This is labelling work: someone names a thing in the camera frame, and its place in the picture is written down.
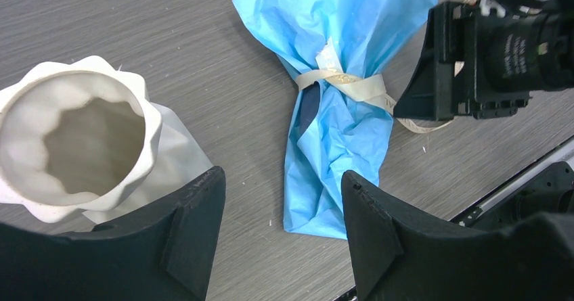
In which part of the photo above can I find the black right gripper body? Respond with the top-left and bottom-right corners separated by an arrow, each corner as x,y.
448,0 -> 574,120

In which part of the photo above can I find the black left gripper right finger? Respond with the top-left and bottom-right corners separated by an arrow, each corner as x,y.
342,170 -> 573,300

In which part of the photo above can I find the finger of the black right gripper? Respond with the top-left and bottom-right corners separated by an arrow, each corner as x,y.
393,1 -> 464,121

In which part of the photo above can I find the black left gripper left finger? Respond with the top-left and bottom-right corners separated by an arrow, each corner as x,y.
1,166 -> 226,300

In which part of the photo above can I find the beige printed ribbon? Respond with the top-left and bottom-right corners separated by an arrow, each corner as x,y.
295,0 -> 478,134

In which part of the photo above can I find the blue wrapping paper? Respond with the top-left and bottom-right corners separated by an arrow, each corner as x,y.
233,0 -> 437,239

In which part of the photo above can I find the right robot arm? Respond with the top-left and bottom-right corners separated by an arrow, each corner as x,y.
394,0 -> 573,121

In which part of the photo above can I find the white ribbed vase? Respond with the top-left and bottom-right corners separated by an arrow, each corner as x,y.
0,55 -> 214,225

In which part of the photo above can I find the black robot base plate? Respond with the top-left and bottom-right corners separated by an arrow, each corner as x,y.
450,137 -> 573,231

